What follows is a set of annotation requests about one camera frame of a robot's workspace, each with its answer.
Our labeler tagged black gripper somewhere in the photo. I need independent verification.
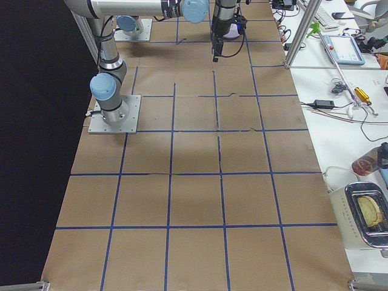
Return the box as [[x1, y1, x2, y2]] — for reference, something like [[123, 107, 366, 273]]
[[211, 28, 226, 62]]

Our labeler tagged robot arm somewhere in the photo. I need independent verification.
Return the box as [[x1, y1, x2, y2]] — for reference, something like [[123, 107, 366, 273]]
[[65, 1, 209, 124], [107, 1, 246, 62]]

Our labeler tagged black power adapter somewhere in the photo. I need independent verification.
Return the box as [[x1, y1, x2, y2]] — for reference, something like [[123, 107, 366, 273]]
[[312, 99, 335, 110]]

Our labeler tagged white keyboard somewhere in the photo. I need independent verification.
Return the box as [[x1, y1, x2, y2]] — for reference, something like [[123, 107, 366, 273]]
[[315, 7, 340, 32]]

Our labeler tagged blue teach pendant tablet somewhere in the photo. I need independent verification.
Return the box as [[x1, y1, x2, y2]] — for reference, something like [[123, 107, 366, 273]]
[[322, 35, 365, 65]]

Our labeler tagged yellow tool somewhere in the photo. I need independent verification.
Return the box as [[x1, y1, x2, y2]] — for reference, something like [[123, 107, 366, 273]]
[[354, 87, 372, 105]]

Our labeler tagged white toaster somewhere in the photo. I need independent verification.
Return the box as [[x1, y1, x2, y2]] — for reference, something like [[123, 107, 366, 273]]
[[329, 182, 387, 252]]

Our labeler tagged toast slice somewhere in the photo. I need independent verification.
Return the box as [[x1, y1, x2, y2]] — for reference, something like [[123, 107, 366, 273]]
[[357, 196, 383, 227]]

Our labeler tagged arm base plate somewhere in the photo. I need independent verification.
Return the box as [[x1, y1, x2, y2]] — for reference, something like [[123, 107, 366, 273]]
[[115, 19, 152, 42], [88, 95, 141, 134]]

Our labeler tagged aluminium frame post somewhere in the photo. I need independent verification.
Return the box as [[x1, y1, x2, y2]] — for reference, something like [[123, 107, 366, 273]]
[[284, 0, 321, 69]]

